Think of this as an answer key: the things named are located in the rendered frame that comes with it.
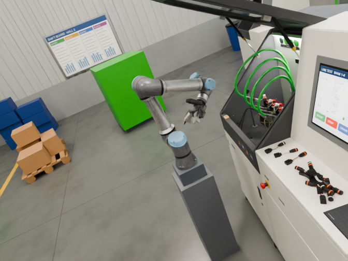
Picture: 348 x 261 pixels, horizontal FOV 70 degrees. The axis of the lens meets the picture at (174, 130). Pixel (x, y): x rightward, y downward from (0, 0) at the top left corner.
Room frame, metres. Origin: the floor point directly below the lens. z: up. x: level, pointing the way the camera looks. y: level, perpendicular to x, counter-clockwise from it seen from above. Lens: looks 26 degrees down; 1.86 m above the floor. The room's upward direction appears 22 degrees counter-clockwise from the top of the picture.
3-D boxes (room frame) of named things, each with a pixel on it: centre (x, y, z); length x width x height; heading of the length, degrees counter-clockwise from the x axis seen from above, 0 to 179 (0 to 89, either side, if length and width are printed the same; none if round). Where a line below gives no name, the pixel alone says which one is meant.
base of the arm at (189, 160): (1.43, 0.00, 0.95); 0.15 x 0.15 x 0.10
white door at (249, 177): (1.53, -0.41, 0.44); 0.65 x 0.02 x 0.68; 179
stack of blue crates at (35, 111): (6.71, 3.61, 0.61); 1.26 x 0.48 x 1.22; 98
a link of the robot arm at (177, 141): (1.44, 0.00, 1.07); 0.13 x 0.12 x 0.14; 14
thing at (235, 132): (1.52, -0.42, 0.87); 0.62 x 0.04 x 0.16; 179
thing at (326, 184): (0.79, -0.49, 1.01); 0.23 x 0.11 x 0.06; 179
